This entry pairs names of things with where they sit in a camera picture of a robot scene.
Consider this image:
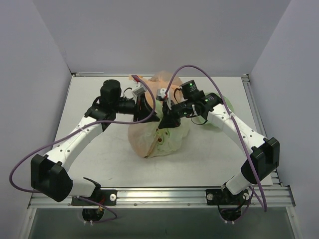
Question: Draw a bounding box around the green plastic bag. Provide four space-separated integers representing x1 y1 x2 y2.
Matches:
146 109 191 159

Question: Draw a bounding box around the red orange fake peach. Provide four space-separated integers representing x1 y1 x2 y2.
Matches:
128 122 159 158

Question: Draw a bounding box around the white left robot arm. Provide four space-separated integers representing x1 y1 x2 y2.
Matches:
30 75 159 205

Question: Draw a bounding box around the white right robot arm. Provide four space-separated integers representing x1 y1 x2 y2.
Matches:
157 80 280 204

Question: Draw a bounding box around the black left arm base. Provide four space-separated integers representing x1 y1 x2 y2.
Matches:
71 177 118 225

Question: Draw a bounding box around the orange tied plastic bag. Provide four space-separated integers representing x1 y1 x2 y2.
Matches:
138 71 183 104

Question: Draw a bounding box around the green wavy plastic bowl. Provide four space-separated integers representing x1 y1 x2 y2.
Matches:
192 93 232 130

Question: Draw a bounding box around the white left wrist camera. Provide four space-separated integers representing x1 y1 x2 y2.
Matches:
132 83 147 98

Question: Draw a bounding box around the aluminium right side rail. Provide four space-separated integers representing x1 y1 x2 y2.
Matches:
241 73 284 187

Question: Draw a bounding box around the aluminium rail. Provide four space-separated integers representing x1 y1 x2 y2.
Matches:
28 185 296 209
72 72 105 77
241 73 284 187

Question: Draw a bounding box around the aluminium back rail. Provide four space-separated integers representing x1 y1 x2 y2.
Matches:
72 72 105 77

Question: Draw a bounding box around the aluminium front rail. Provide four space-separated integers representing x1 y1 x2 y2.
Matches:
28 185 296 209

